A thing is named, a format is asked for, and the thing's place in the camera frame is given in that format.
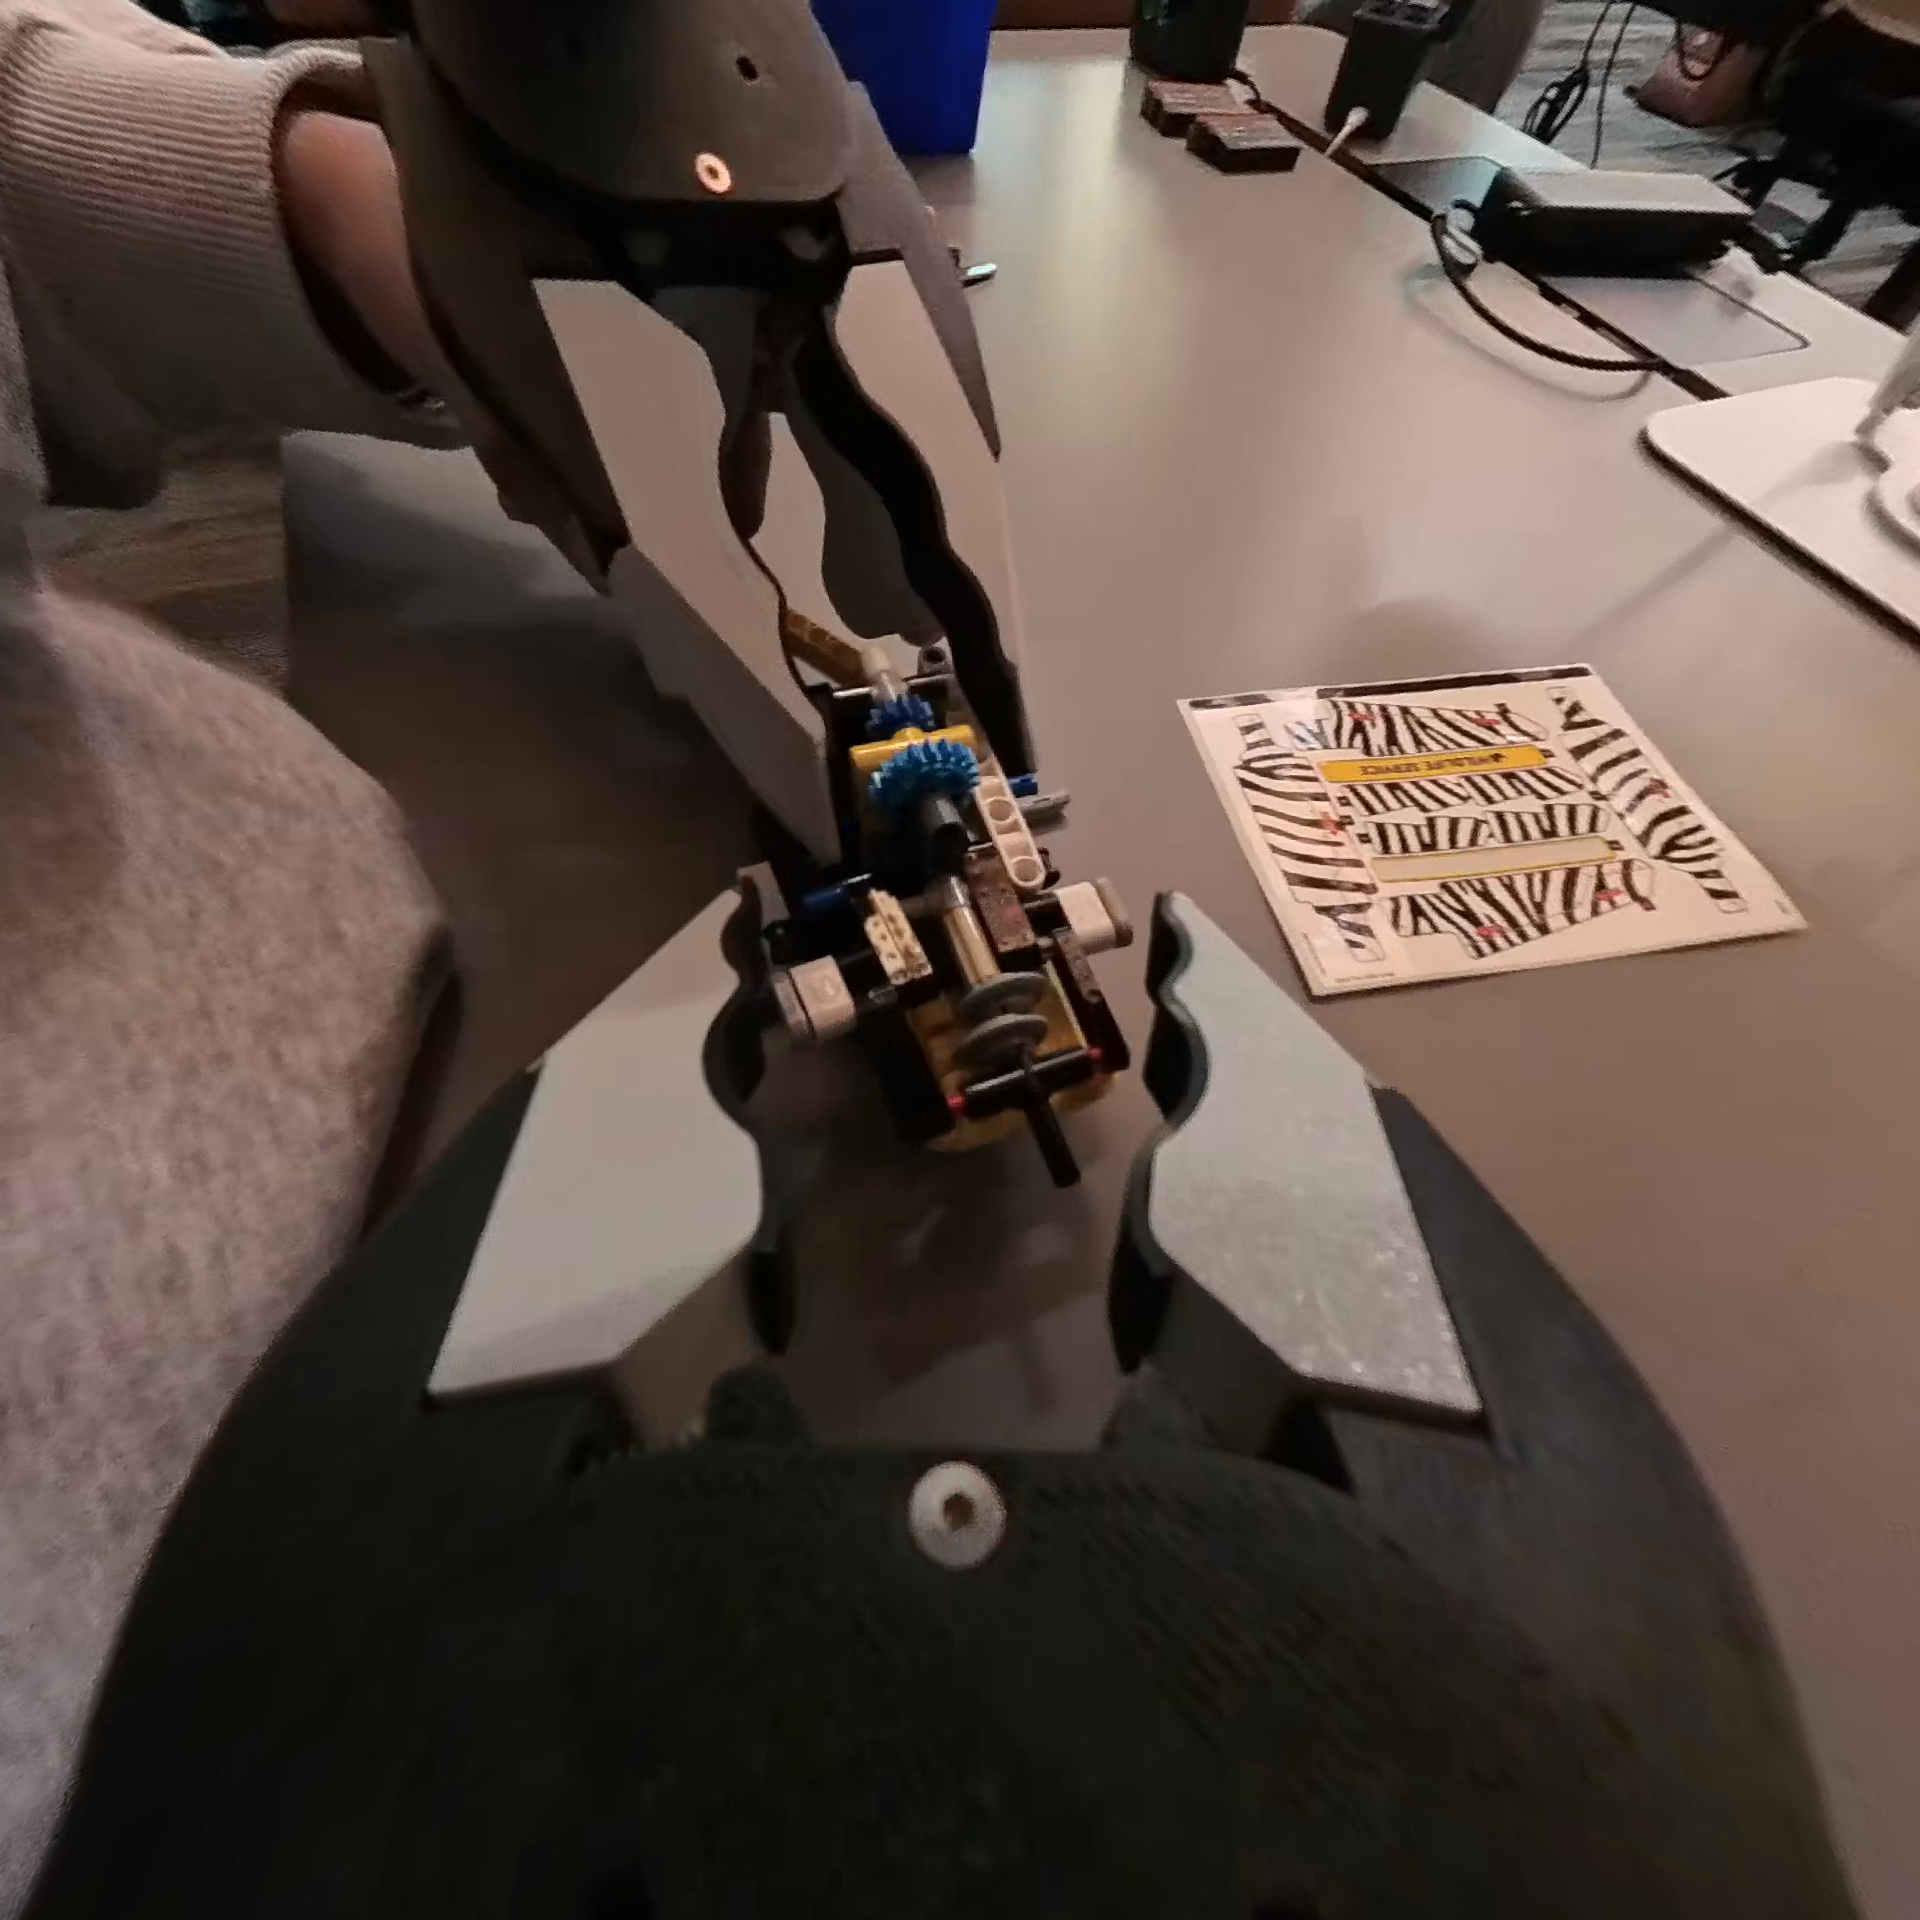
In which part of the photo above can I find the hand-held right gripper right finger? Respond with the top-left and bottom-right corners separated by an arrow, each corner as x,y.
1107,893 -> 1486,1458

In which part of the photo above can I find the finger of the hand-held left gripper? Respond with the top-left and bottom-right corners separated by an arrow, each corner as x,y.
538,276 -> 843,893
778,253 -> 1050,775

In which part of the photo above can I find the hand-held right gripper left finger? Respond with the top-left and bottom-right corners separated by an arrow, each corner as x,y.
424,881 -> 800,1443

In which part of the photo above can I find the lego vehicle model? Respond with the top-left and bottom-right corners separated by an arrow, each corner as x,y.
754,606 -> 1133,1185

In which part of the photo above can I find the person's left forearm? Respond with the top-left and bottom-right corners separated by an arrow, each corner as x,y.
0,0 -> 392,515

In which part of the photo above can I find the person's left hand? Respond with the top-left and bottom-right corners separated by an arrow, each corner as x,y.
280,114 -> 843,620

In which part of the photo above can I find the blue plastic bin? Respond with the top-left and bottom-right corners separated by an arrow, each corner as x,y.
814,0 -> 993,157

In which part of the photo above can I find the zebra striped sticker sheet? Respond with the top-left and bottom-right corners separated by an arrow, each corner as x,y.
1179,665 -> 1812,1003

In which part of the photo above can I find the person's grey sweater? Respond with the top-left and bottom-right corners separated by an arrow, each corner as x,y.
0,284 -> 459,1887

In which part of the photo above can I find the black box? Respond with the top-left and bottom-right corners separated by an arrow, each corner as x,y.
1123,0 -> 1241,81

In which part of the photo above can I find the black charger dock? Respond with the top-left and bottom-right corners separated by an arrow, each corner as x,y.
1323,0 -> 1455,140

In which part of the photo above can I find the black power adapter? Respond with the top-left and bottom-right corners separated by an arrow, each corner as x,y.
1477,166 -> 1755,276

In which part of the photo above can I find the white monitor stand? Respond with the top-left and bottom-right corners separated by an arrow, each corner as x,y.
1641,324 -> 1920,646

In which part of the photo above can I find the black office chair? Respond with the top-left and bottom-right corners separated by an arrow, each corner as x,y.
1710,85 -> 1920,324

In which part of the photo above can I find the black cable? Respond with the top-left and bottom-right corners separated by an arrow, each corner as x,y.
1425,208 -> 1666,377

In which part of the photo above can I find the grey desk cable cover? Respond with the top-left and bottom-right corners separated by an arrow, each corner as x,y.
1399,226 -> 1812,397

